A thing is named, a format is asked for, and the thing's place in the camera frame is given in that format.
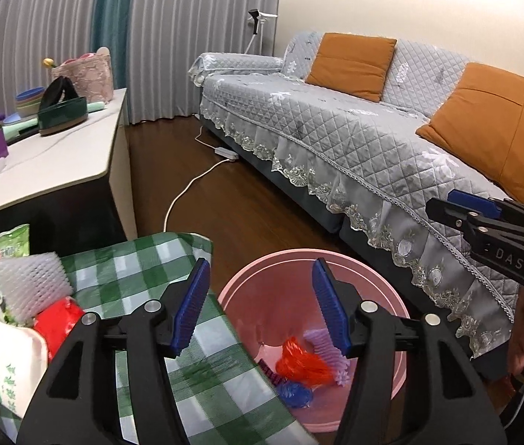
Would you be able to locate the teal curtain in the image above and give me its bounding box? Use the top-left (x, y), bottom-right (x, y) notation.
top-left (90, 0), bottom-right (137, 91)

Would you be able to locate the white power strip with cable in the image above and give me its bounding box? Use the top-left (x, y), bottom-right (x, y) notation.
top-left (164, 132), bottom-right (225, 233)

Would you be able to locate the blue plastic net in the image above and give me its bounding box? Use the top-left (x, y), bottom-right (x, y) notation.
top-left (277, 380), bottom-right (313, 409)

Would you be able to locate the white coffee table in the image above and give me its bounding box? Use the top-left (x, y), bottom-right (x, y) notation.
top-left (0, 88), bottom-right (139, 283)

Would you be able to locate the white foam net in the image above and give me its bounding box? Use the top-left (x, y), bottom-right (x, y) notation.
top-left (0, 251), bottom-right (75, 327)

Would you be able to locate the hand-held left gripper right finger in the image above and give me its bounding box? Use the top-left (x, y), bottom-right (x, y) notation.
top-left (312, 257), bottom-right (508, 445)

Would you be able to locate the red plastic bag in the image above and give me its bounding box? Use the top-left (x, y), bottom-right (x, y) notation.
top-left (34, 297), bottom-right (86, 362)

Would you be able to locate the purple foam net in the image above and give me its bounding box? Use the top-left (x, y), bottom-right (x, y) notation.
top-left (303, 327), bottom-right (350, 386)

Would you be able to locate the grey curtain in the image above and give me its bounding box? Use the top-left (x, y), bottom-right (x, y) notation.
top-left (0, 0), bottom-right (283, 126)

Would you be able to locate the orange cushion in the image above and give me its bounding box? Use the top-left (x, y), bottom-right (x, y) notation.
top-left (417, 62), bottom-right (524, 216)
top-left (306, 32), bottom-right (398, 103)

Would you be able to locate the mint green tray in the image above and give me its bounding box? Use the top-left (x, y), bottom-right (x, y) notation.
top-left (2, 102), bottom-right (105, 142)

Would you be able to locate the white floor lamp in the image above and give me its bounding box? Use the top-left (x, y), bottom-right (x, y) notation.
top-left (242, 8), bottom-right (277, 56)

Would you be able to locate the green panda snack packet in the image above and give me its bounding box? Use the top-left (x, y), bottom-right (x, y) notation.
top-left (0, 224), bottom-right (31, 325)

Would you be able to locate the grey quilted sofa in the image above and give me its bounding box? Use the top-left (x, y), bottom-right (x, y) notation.
top-left (188, 32), bottom-right (524, 381)

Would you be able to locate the pink plastic bin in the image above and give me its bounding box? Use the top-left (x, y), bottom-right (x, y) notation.
top-left (218, 249), bottom-right (411, 432)

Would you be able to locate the green checkered cloth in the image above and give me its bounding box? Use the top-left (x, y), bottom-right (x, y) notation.
top-left (0, 234), bottom-right (318, 445)

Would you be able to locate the white green tissue pack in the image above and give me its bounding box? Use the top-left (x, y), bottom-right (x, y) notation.
top-left (0, 315), bottom-right (52, 420)

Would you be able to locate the red plastic net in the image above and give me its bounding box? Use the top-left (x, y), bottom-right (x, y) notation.
top-left (275, 336), bottom-right (334, 385)

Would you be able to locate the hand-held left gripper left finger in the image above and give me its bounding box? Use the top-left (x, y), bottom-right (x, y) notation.
top-left (16, 257), bottom-right (211, 445)

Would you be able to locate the stack of pastel bowls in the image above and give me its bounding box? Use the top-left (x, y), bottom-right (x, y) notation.
top-left (15, 86), bottom-right (52, 119)

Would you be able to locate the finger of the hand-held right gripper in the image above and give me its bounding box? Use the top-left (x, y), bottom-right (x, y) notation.
top-left (447, 189), bottom-right (510, 218)
top-left (426, 198), bottom-right (480, 242)

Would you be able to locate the pink lace basket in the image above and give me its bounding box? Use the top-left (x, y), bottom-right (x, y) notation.
top-left (51, 49), bottom-right (114, 103)

